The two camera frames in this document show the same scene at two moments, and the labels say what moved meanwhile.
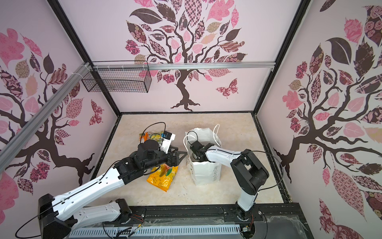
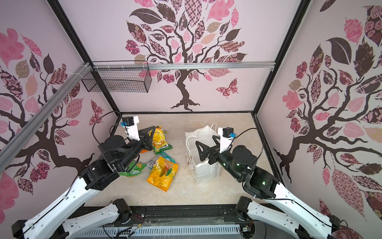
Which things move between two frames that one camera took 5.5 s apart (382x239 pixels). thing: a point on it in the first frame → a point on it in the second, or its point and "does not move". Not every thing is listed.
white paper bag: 202,173 does not move
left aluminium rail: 16,142 does not move
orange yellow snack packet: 162,176 does not move
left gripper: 175,162 → 147,138
